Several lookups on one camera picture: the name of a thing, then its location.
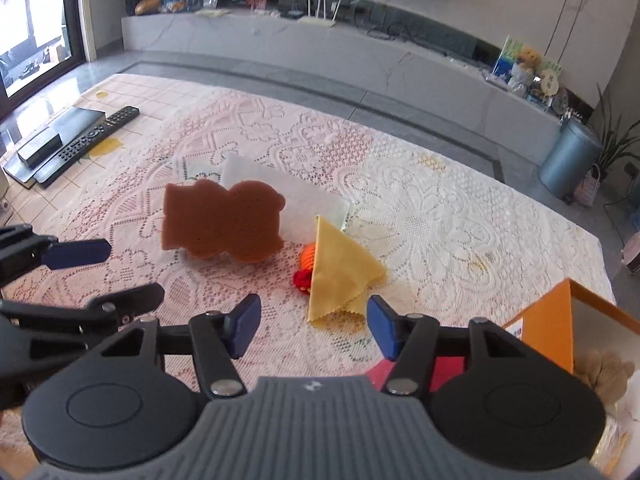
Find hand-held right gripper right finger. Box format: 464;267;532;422
366;295;531;395

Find woven pastel bag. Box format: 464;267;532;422
574;164;602;207

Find green and blue picture card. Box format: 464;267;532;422
492;35;522;87

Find white marble television console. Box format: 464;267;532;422
121;7;568;166

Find yellow cloth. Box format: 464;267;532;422
309;215;389;332

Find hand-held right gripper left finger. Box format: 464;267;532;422
100;295;262;400

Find teddy bear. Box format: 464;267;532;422
514;47;544;97

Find small grey box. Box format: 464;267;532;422
17;127;64;167

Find black book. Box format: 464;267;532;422
9;107;107;189

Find long-leaf potted plant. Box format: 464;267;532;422
594;84;640;177

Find black remote control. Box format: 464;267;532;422
59;106;140;162

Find orange and red crocheted toy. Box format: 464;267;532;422
293;242;322;294

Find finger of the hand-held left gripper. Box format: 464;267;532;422
0;225;112;288
0;282;165;334

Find red box with clear base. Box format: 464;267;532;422
367;360;469;397

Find small pink heater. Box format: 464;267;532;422
621;232;640;274

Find brown sponge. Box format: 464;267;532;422
162;180;287;263

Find orange cardboard box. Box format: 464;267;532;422
502;279;640;461

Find white cloth sheet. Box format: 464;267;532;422
221;155;352;244

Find round white card stand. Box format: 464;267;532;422
539;59;563;97

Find white router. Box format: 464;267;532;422
299;0;342;27

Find glass sliding door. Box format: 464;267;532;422
0;0;87;112

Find black console cables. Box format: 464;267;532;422
369;22;452;57

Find blue-grey trash can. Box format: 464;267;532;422
540;117;604;202

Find beige plush toy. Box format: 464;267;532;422
574;349;634;407

